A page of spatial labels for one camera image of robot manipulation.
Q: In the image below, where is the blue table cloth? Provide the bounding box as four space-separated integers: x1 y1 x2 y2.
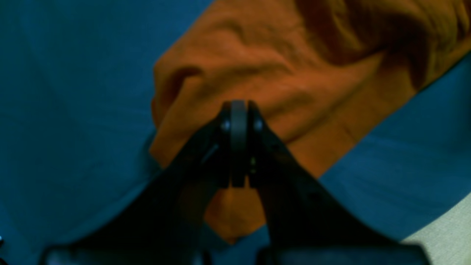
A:
1 0 470 265

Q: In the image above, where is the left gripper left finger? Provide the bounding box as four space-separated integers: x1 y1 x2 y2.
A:
40 101 240 265

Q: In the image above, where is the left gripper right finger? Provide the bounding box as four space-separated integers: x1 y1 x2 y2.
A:
238 101 430 265

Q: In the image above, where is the orange t-shirt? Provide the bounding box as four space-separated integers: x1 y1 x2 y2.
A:
150 0 470 243

